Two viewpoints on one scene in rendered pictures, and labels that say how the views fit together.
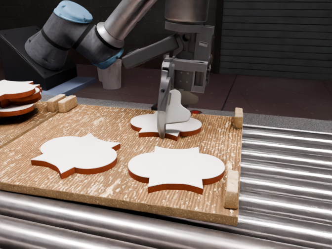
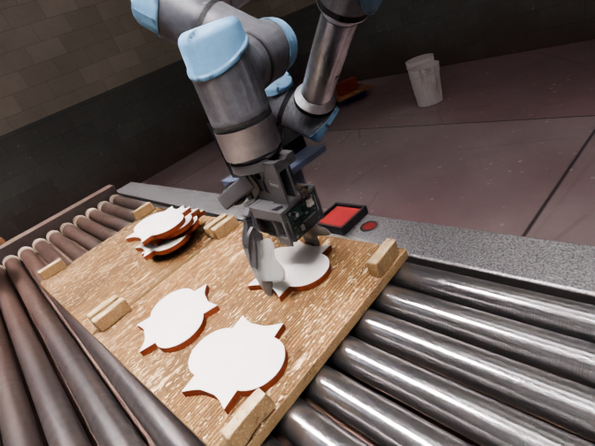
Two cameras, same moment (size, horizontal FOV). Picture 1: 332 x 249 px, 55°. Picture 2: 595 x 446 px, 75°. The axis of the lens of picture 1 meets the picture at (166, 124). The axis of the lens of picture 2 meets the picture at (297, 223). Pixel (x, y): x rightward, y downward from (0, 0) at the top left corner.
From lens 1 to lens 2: 43 cm
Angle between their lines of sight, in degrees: 36
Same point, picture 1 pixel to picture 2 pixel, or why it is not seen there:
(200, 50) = (274, 191)
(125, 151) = (220, 317)
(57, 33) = not seen: hidden behind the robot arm
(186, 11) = (231, 151)
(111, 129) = (236, 272)
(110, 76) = (425, 88)
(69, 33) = not seen: hidden behind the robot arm
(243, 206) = (287, 433)
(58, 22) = not seen: hidden behind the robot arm
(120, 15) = (311, 75)
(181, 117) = (275, 276)
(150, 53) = (235, 194)
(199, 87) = (285, 240)
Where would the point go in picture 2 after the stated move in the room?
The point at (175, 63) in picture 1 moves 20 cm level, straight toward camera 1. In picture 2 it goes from (252, 211) to (139, 322)
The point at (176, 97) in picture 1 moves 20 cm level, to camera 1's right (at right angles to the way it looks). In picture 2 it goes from (267, 249) to (411, 250)
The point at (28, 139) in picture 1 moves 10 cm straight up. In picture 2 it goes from (165, 285) to (136, 242)
